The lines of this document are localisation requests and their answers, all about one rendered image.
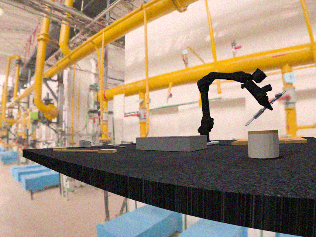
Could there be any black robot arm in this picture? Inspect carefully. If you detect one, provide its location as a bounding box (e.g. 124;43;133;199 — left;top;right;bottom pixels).
197;68;272;142

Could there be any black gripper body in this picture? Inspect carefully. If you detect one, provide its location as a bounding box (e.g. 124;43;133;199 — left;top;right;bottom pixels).
250;86;267;103

